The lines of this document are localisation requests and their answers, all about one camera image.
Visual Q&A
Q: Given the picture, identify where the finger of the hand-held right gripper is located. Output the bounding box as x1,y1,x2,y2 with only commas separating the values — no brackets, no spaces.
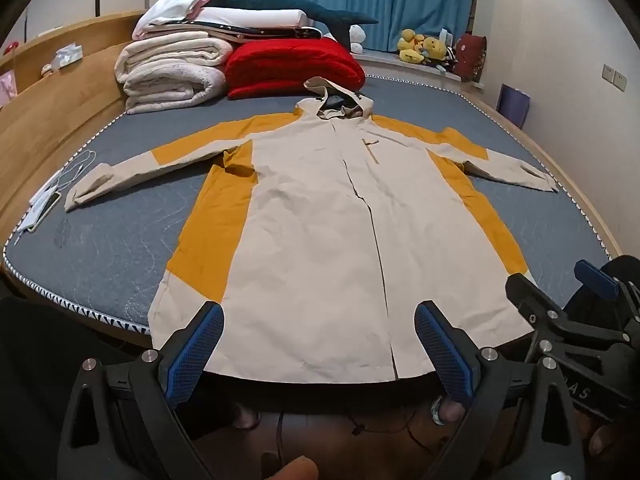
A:
574,259,640,321
505,274,638,361

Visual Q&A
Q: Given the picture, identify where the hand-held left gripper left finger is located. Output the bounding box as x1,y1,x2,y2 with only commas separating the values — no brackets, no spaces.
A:
57,300,226,480

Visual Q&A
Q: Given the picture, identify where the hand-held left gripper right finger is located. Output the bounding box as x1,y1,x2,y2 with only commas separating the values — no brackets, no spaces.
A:
414,300,586,480

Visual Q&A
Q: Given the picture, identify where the beige and yellow hooded jacket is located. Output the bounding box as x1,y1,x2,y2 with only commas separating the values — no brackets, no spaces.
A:
64,77,560,385

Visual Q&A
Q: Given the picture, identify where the person's right hand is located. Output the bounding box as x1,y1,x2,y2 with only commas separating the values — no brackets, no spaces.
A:
587,422,631,457

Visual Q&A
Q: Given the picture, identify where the person's left hand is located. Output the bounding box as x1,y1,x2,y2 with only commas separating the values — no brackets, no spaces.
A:
264,455,321,480

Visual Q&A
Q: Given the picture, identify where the person's right foot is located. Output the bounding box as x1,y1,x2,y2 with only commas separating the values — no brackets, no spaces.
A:
429,394,467,427

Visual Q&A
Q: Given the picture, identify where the person's foot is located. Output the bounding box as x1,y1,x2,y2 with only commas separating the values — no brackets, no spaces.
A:
234,402,261,431
429,394,467,427

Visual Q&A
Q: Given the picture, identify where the person's left foot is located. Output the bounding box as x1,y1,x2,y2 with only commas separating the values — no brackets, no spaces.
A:
234,402,261,431

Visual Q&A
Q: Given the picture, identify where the grey quilted mattress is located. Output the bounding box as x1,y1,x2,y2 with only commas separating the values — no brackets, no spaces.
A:
2,72,623,336

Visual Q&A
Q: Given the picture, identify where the smartphone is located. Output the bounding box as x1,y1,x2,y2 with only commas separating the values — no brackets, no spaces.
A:
27,191,63,233

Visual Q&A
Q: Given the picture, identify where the white tablet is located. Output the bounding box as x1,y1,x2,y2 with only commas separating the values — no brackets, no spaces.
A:
16,185,56,233

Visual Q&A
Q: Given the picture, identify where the dark red cushion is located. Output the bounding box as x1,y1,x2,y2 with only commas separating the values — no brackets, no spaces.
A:
452,32,488,81

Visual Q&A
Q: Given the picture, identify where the yellow bear plush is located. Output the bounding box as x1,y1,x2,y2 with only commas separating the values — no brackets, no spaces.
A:
422,36,449,64

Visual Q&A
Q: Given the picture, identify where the cream folded fleece blanket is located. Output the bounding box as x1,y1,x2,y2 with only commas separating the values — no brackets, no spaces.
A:
114,31,235,115

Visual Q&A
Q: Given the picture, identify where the white window ledge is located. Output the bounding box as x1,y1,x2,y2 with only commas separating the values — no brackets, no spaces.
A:
357,49,486,92

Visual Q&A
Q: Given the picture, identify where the red folded blanket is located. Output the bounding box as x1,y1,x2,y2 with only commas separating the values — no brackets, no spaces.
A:
224,37,367,101

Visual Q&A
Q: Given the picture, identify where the tissue pack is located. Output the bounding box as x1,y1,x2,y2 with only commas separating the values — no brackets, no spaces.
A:
51,44,83,68

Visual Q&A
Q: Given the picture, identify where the pink paper bag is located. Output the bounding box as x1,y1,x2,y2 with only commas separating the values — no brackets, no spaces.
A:
0,71,19,107

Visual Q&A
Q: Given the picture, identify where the white pillow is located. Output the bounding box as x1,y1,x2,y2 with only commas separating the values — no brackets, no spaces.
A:
192,6,307,31

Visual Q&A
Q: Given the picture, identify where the white and pink folded quilt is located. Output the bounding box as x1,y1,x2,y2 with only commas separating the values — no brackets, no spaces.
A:
131,0,213,41

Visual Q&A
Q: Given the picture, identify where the dark teal shark plush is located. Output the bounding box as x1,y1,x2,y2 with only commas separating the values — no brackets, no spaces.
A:
205,0,380,43

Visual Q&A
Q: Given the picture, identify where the black floor cable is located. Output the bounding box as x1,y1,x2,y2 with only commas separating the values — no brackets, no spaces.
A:
277,407,451,456

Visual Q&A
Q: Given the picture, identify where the white charging cable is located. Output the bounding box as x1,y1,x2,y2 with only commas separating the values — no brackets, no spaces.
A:
42,149,97,196

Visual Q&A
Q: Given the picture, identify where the wooden bed frame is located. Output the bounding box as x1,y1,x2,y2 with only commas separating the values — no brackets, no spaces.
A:
0,10,623,356

